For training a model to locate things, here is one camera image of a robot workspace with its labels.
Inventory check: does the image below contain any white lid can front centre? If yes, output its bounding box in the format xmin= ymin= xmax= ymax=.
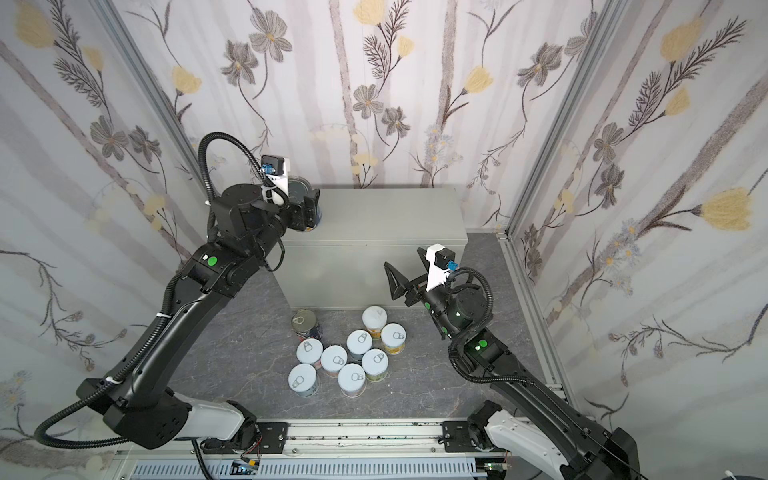
xmin=337 ymin=363 xmax=367 ymax=398

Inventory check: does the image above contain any dark red label can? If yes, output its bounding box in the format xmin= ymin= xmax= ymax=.
xmin=291 ymin=309 xmax=322 ymax=341

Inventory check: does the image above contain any white lid can yellow label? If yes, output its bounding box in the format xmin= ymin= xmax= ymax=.
xmin=381 ymin=323 xmax=407 ymax=355

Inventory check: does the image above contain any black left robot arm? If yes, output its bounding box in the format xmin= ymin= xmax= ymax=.
xmin=34 ymin=132 xmax=320 ymax=451

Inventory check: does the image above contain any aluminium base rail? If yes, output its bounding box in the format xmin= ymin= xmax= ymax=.
xmin=110 ymin=418 xmax=619 ymax=480

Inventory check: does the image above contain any white lid can pink label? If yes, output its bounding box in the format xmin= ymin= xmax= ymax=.
xmin=296 ymin=338 xmax=324 ymax=370

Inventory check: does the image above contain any white lid can front left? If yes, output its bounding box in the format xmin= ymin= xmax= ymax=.
xmin=288 ymin=364 xmax=318 ymax=398

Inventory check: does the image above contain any blue label soup can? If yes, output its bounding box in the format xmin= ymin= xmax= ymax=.
xmin=288 ymin=176 xmax=317 ymax=232

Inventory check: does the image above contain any grey metal cabinet box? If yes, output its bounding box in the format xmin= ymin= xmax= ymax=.
xmin=269 ymin=188 xmax=468 ymax=310

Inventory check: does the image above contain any white lid can orange label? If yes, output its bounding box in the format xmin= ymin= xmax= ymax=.
xmin=361 ymin=306 xmax=388 ymax=340

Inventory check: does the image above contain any white lid can green label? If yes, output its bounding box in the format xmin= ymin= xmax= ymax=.
xmin=361 ymin=349 xmax=389 ymax=382

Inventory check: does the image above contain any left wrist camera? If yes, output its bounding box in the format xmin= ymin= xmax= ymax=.
xmin=261 ymin=155 xmax=289 ymax=205

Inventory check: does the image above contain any white lid can blue label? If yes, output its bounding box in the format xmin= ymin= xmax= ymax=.
xmin=346 ymin=329 xmax=373 ymax=362

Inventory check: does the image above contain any white ribbed cable duct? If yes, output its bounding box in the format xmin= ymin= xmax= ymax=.
xmin=128 ymin=459 xmax=481 ymax=480

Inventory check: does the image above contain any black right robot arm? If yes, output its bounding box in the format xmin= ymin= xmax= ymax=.
xmin=384 ymin=263 xmax=642 ymax=479

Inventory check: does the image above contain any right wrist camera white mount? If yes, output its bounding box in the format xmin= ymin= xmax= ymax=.
xmin=417 ymin=243 xmax=458 ymax=292

